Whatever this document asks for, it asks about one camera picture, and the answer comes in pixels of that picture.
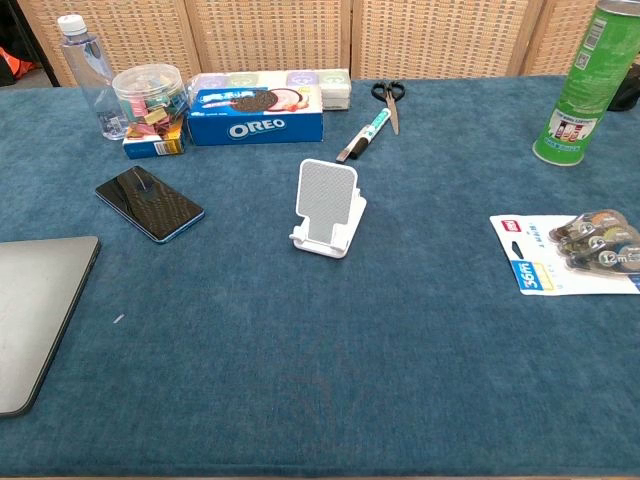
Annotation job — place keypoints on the blue Oreo cookie box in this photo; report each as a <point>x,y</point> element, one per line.
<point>255,120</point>

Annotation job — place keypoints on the blue table cloth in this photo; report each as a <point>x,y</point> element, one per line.
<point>320,325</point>

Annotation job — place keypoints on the correction tape blister pack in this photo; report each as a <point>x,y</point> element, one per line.
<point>570,255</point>

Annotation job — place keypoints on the white pastel tissue pack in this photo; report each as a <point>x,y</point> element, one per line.
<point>335,85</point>

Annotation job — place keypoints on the woven rattan folding screen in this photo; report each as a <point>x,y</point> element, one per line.
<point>310,35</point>

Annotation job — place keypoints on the clear plastic water bottle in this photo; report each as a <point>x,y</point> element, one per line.
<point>95,85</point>

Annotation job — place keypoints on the black smartphone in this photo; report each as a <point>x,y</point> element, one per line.
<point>150,204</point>

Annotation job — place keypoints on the orange black object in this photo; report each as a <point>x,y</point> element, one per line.
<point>15,67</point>

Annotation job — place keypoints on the clear jar of binder clips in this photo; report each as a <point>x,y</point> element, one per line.
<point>147,100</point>

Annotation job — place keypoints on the green chips can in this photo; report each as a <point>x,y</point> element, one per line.
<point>582,85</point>

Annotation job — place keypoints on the black object behind can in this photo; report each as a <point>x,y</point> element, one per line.
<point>627,90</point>

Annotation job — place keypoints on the grey closed laptop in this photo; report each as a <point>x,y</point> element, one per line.
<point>35,315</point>

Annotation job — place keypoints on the white green marker pen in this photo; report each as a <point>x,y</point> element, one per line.
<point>372,129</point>

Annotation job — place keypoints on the white phone stand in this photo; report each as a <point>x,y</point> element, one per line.
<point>326,198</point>

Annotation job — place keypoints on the small blue yellow box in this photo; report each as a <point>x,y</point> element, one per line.
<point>155,146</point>

